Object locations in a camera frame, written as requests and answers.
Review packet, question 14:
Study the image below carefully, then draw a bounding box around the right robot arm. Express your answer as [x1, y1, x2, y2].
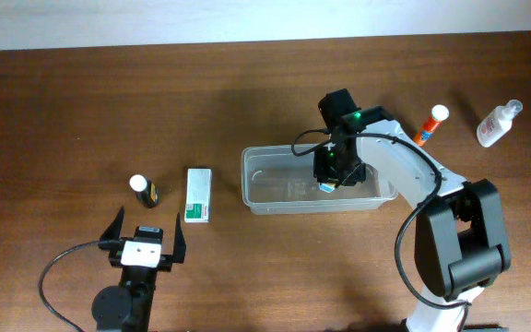
[313, 105, 511, 331]

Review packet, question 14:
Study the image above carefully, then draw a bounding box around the dark bottle white cap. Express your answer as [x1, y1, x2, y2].
[129, 174, 159, 208]

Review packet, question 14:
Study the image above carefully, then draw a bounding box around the small jar gold lid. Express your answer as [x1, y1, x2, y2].
[319, 183, 336, 193]

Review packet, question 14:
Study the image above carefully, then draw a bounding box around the clear plastic container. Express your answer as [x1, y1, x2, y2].
[241, 145, 398, 215]

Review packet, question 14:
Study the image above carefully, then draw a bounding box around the white spray bottle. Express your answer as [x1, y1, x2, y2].
[477, 100, 523, 148]

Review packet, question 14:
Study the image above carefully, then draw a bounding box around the orange tube white cap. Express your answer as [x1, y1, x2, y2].
[413, 104, 449, 147]

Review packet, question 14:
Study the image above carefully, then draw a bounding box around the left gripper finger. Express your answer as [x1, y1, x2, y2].
[162, 213, 186, 264]
[98, 207, 125, 251]

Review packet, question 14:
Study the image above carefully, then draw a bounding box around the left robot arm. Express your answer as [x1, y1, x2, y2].
[91, 208, 186, 332]

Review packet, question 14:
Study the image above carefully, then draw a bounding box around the white green medicine box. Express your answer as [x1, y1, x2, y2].
[184, 169, 212, 223]

